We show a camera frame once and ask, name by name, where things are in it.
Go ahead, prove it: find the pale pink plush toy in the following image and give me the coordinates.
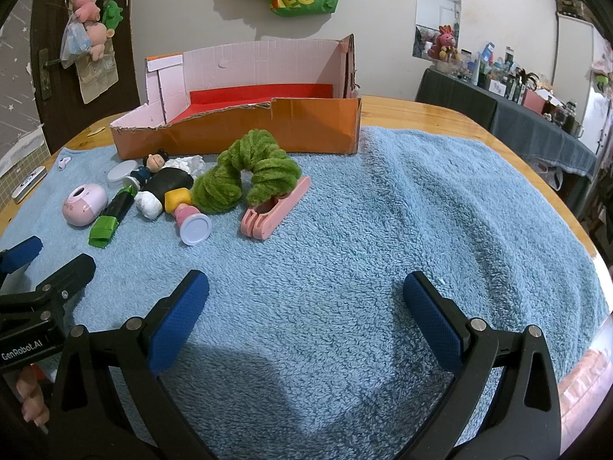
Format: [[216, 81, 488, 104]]
[[84, 21, 116, 61]]

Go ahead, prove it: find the pink round device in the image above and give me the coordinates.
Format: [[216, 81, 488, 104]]
[[61, 183, 108, 227]]

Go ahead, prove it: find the green and black tube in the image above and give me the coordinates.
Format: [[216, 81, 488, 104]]
[[89, 187, 137, 249]]

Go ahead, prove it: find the orange cardboard box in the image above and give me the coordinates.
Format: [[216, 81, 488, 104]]
[[110, 33, 362, 160]]

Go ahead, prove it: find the blond pink-dress figurine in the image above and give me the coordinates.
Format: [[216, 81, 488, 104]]
[[164, 188, 213, 248]]

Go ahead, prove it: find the wall mirror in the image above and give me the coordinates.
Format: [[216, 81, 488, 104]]
[[413, 0, 463, 61]]

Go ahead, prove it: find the clear plastic bag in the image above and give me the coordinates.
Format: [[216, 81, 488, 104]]
[[60, 12, 97, 69]]

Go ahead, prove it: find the blue terry towel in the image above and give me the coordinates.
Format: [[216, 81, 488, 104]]
[[0, 127, 611, 460]]

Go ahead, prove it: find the white remote control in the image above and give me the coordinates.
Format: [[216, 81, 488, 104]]
[[12, 166, 47, 204]]

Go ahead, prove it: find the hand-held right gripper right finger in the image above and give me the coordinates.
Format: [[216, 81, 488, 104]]
[[403, 271, 561, 460]]

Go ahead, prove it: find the white round lid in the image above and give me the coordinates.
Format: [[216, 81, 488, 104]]
[[107, 163, 139, 189]]

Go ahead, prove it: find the person's left hand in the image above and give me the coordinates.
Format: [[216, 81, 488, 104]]
[[16, 365, 51, 435]]

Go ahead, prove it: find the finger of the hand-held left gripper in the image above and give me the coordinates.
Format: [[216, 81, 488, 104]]
[[0, 236, 44, 277], [0, 253, 97, 318]]

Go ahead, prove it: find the metal door handle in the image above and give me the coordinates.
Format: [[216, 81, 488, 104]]
[[38, 49, 63, 101]]

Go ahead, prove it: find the group of bottles and jars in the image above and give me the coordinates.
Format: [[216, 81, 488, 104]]
[[460, 43, 585, 135]]

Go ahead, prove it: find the green plush toy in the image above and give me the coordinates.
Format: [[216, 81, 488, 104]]
[[102, 0, 124, 30]]

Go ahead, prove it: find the side table with dark cloth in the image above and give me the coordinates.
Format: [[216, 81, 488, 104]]
[[416, 67, 599, 202]]

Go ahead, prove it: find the pink bunny plush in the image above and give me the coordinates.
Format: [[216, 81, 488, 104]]
[[428, 25, 459, 64]]

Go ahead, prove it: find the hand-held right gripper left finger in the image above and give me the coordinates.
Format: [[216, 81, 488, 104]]
[[48, 269, 216, 460]]

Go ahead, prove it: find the black and white toy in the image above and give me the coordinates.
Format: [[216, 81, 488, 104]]
[[134, 165, 196, 221]]

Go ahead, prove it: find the green fuzzy scrunchie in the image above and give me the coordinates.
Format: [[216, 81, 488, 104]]
[[192, 138, 246, 215], [234, 128, 303, 206]]

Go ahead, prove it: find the pink plastic clip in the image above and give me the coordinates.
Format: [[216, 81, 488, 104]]
[[240, 176, 312, 241]]

